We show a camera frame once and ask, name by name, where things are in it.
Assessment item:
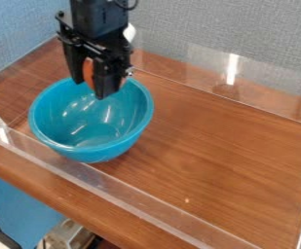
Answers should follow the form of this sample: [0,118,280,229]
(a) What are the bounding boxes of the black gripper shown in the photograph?
[55,0,134,99]

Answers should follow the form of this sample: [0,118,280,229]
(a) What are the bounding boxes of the brown and white toy mushroom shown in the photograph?
[82,23,137,89]

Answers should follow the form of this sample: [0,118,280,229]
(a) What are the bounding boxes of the blue bowl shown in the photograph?
[27,78,154,163]

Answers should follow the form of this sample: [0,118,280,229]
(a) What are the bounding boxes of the clear acrylic front barrier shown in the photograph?
[0,118,260,249]

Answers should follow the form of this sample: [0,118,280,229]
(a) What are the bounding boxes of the clear acrylic barrier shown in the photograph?
[0,118,260,249]
[132,41,301,123]

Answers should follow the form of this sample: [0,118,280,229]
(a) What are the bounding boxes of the clear acrylic back barrier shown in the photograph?
[132,41,301,123]

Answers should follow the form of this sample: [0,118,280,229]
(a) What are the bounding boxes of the white box under table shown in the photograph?
[35,219,95,249]

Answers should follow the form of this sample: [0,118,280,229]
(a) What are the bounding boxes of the black cable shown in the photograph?
[112,0,140,11]

